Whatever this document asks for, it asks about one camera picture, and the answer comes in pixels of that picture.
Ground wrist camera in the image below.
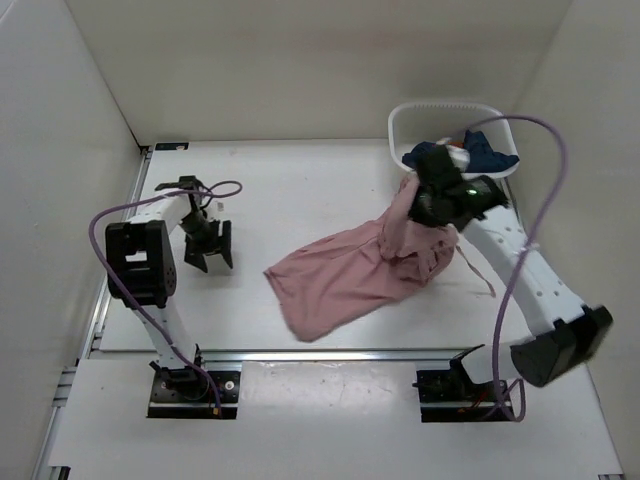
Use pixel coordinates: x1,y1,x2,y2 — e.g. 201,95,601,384
155,175,205,192
436,137,470,172

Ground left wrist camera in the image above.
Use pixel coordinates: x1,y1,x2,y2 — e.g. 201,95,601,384
155,175,205,192

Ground white plastic basket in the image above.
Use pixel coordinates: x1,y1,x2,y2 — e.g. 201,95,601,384
387,100,518,173

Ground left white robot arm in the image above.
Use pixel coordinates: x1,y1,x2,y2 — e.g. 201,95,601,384
89,182,233,400

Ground dark blue folded trousers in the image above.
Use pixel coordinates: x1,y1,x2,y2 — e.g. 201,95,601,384
402,130,520,174

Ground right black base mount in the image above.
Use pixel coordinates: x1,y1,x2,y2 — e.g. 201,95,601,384
412,345,509,423

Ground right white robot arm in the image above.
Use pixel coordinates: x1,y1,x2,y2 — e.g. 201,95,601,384
409,145,613,400

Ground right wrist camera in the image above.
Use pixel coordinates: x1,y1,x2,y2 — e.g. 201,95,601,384
436,137,470,172

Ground aluminium table frame rail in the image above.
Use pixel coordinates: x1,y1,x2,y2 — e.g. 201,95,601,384
38,142,626,480

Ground pink trousers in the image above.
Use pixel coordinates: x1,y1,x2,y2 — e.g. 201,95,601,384
262,175,496,344

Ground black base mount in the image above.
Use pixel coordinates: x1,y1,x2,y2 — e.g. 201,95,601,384
412,345,509,423
147,362,241,420

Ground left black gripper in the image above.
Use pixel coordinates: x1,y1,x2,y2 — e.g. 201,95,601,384
178,213,233,273

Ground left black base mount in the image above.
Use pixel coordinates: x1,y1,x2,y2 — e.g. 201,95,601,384
147,362,241,420

